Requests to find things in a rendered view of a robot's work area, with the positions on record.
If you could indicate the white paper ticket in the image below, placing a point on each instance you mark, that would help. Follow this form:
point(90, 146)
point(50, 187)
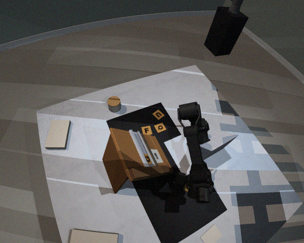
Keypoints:
point(156, 155)

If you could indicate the tan flat rectangular board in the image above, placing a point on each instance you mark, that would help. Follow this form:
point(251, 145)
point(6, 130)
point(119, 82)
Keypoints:
point(58, 134)

